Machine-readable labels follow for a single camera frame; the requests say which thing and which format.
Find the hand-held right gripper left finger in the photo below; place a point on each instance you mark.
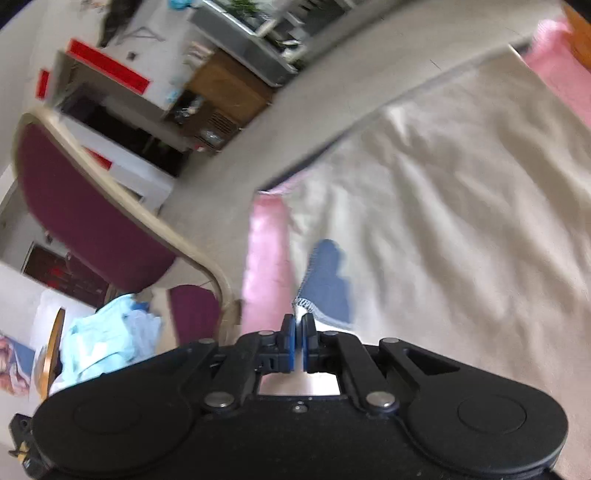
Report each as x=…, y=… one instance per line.
x=289, y=344

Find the wooden cabinet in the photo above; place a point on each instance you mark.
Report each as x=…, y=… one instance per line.
x=221, y=87

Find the long red banner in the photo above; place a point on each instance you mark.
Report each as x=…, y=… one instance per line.
x=111, y=67

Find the maroon chair with gold frame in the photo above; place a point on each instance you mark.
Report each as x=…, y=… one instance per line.
x=83, y=207

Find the dark carved sculpture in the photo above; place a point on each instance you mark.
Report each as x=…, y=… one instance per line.
x=115, y=23

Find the round wooden table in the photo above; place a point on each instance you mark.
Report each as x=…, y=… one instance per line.
x=50, y=350

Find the light blue garment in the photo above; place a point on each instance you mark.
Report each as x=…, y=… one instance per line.
x=106, y=332

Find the colourful printed picture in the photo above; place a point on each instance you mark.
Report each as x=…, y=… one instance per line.
x=14, y=364

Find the short red banner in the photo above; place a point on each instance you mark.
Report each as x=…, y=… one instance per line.
x=98, y=158

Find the silver television stand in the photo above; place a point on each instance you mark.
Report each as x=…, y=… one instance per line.
x=314, y=18

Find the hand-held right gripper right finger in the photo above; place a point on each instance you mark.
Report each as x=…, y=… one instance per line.
x=308, y=344

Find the beige shirt with grey trim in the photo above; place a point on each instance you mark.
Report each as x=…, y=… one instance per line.
x=438, y=207

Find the horizontal red banner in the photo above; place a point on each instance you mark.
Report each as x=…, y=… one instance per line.
x=44, y=84

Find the pink printed towel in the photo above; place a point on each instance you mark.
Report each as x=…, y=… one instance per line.
x=268, y=258

